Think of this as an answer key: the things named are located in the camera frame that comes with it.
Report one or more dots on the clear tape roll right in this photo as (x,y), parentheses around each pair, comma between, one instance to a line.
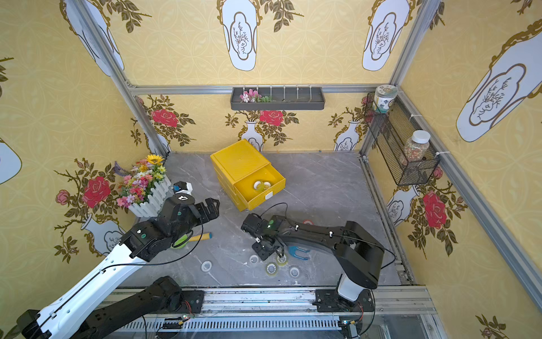
(294,272)

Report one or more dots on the grey wall shelf tray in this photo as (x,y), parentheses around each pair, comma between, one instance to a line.
(282,98)

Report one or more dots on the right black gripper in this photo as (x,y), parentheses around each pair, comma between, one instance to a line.
(267,244)

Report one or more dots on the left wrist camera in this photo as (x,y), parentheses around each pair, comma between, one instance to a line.
(182,188)

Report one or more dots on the yellow three-drawer cabinet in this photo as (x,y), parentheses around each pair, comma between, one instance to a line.
(238,167)

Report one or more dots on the jar with white lid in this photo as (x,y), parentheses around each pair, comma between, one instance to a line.
(415,147)

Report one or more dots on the flowers in white fence planter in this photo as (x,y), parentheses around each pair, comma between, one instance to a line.
(143,188)

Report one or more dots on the black wire wall basket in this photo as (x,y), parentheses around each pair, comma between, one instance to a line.
(389,132)

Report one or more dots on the jar with green label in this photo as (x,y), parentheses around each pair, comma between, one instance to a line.
(384,98)

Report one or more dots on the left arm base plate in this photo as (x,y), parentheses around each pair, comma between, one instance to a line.
(188,302)

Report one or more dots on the clear tape roll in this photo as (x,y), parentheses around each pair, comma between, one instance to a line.
(253,259)
(206,266)
(294,272)

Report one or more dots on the clear tape roll middle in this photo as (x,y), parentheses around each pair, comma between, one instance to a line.
(253,259)

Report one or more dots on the blue rake with yellow handle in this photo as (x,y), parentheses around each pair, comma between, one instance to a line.
(299,253)

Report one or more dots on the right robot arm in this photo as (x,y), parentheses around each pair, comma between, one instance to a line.
(359,254)

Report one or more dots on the pink flowers in tray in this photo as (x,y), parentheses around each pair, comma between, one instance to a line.
(253,96)

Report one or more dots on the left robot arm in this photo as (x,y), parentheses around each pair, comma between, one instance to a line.
(77,313)

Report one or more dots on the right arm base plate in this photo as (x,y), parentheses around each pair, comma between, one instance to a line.
(328,300)

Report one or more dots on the clear tape roll left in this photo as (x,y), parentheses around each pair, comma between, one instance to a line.
(206,266)

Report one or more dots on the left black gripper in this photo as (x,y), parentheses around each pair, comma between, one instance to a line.
(207,208)

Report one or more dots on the green trowel with yellow handle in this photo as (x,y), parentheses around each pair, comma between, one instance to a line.
(184,240)

